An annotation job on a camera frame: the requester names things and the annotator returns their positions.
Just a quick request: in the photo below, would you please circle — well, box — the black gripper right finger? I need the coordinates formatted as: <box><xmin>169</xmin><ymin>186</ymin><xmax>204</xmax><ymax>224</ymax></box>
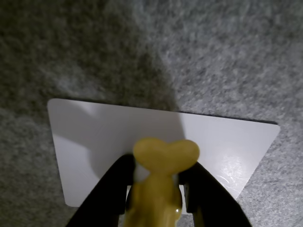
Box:
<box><xmin>178</xmin><ymin>163</ymin><xmax>251</xmax><ymax>227</ymax></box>

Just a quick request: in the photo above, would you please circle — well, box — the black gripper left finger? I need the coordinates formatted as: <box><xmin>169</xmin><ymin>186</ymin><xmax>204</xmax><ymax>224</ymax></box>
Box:
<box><xmin>65</xmin><ymin>153</ymin><xmax>137</xmax><ymax>227</ymax></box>

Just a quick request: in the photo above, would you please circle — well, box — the white plastic card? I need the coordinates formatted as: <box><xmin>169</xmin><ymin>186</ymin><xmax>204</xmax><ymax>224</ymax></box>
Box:
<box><xmin>47</xmin><ymin>98</ymin><xmax>281</xmax><ymax>209</ymax></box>

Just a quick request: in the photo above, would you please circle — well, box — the yellow egg sushi toy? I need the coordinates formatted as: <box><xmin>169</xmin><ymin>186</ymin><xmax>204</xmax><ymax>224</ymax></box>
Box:
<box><xmin>124</xmin><ymin>136</ymin><xmax>200</xmax><ymax>227</ymax></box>

